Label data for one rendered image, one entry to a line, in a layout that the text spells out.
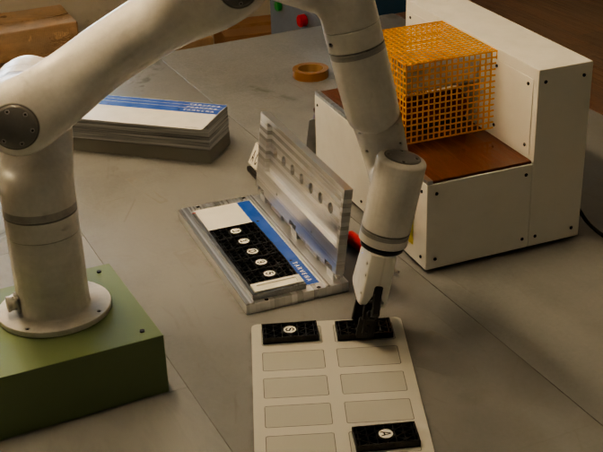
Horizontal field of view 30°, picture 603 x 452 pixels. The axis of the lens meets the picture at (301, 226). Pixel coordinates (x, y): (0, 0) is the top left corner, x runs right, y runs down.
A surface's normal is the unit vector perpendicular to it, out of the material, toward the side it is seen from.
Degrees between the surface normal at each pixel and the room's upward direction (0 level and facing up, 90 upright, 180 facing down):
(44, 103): 74
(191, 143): 90
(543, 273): 0
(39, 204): 83
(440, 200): 90
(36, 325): 3
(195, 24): 117
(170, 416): 0
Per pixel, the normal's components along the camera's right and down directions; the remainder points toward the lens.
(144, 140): -0.30, 0.44
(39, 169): 0.18, -0.69
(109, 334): -0.04, -0.91
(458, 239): 0.37, 0.41
